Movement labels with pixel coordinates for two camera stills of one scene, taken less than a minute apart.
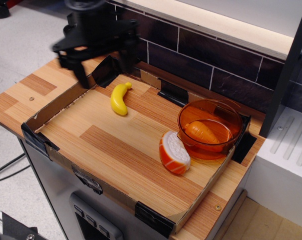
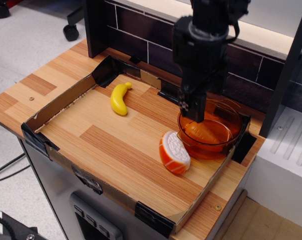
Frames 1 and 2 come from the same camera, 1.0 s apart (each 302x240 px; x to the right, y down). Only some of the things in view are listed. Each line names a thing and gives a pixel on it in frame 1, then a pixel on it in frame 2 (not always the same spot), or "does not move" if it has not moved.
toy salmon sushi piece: [174, 153] does not move
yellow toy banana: [117, 100] does not move
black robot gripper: [90, 28] → [200, 54]
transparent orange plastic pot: [210, 128] does not move
